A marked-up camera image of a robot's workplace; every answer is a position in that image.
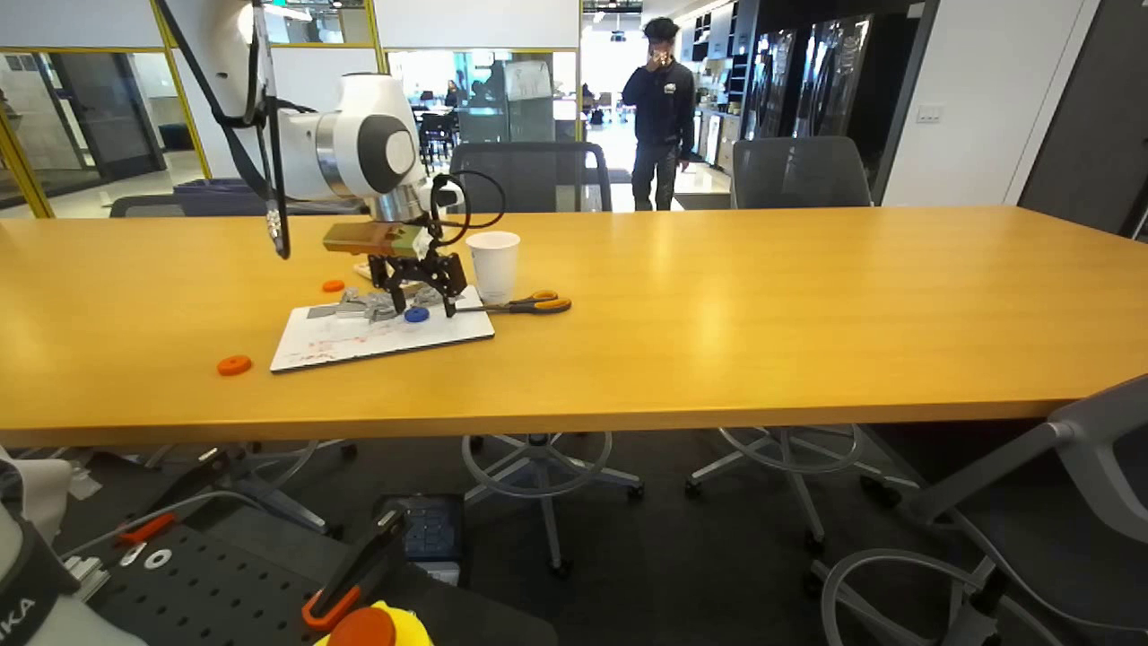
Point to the black chair base legs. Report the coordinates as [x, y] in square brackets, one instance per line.
[289, 506]

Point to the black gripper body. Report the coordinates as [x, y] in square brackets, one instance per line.
[416, 266]

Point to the yellow red emergency stop button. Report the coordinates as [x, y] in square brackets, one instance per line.
[379, 630]

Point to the tan wrist camera box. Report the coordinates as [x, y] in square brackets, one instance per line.
[373, 240]

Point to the white paper cup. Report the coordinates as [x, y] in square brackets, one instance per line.
[491, 266]

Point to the wooden number puzzle board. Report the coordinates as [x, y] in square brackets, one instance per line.
[359, 274]

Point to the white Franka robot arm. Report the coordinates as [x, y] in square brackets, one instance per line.
[359, 147]

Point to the person in dark clothes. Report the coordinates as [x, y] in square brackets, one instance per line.
[660, 109]

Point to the dark blue bench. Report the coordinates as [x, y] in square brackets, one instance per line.
[224, 200]

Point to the grey mesh office chair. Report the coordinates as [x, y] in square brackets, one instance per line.
[797, 173]
[1077, 478]
[560, 182]

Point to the dark blue box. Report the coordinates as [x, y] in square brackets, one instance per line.
[430, 541]

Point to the chair base with footring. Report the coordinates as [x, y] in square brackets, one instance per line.
[794, 460]
[548, 515]

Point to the black perforated mounting board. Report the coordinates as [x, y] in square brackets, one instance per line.
[217, 595]

